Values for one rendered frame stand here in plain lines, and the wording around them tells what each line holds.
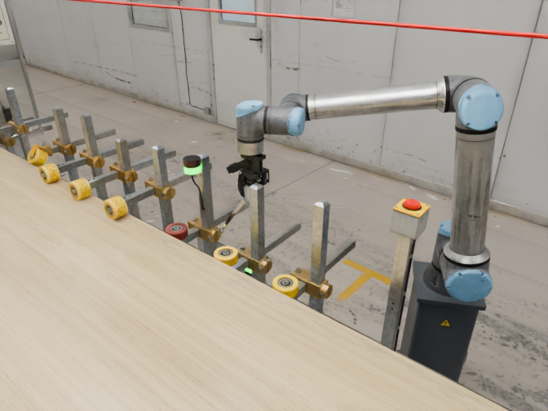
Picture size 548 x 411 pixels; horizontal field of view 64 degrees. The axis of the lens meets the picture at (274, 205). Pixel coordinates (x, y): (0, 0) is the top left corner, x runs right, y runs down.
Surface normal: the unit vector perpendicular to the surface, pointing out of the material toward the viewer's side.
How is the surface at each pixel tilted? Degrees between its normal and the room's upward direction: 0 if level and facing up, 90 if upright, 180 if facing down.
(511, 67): 90
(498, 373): 0
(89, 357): 0
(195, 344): 0
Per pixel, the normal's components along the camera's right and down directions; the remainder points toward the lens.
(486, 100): -0.19, 0.36
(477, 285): -0.16, 0.55
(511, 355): 0.00, -0.88
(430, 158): -0.66, 0.36
